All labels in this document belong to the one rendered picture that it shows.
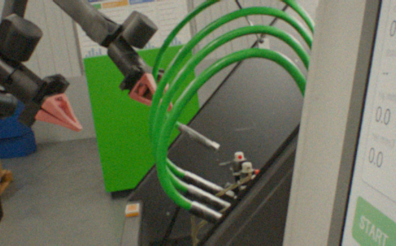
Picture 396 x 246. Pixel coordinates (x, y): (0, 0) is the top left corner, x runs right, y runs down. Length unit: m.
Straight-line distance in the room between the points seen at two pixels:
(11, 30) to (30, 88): 0.10
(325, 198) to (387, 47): 0.16
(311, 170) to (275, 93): 0.74
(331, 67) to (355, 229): 0.16
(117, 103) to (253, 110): 3.06
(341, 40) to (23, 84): 0.60
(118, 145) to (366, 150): 3.94
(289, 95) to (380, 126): 0.88
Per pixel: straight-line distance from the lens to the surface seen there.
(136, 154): 4.28
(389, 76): 0.36
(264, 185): 0.56
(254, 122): 1.22
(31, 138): 7.42
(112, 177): 4.35
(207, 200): 0.75
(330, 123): 0.46
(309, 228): 0.50
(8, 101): 1.45
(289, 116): 1.24
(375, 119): 0.37
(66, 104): 0.92
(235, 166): 0.90
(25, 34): 0.88
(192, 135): 1.00
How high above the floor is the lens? 1.34
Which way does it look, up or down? 10 degrees down
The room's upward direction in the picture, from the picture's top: 8 degrees counter-clockwise
